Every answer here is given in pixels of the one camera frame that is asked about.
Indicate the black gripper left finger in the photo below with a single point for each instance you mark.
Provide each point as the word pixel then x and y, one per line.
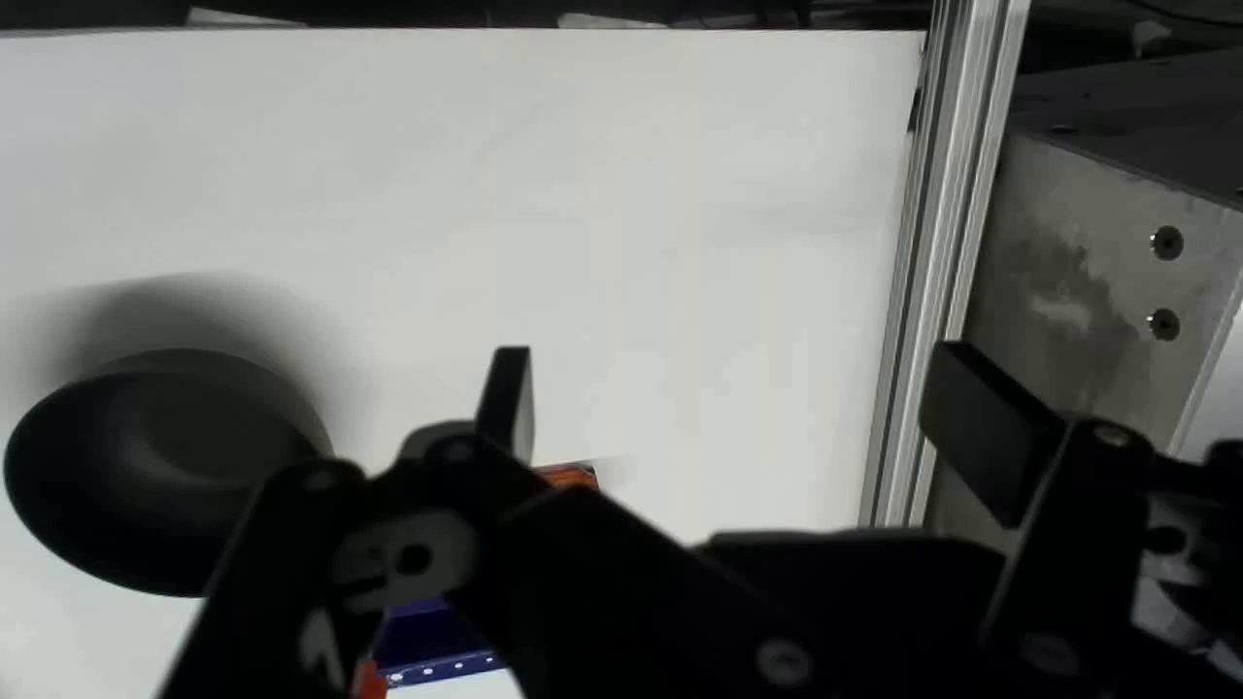
pixel 583 586

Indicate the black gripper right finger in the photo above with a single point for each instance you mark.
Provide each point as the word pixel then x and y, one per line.
pixel 995 433

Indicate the small orange object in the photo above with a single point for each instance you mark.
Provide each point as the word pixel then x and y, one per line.
pixel 572 476

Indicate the black bowl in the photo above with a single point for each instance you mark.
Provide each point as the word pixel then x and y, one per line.
pixel 128 481

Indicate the blue holder block orange base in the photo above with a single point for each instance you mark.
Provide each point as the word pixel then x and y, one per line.
pixel 434 641

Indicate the grey metal mounting block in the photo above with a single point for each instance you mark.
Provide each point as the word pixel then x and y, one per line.
pixel 1101 260

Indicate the aluminium frame profile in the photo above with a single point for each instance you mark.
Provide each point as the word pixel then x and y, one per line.
pixel 938 260

